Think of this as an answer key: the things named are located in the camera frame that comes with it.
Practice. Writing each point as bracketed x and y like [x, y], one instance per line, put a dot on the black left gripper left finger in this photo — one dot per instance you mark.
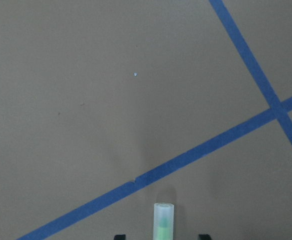
[120, 237]

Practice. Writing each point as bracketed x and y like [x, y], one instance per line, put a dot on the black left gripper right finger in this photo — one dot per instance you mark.
[204, 237]

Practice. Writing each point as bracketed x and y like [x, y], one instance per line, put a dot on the green highlighter pen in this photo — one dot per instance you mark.
[163, 224]

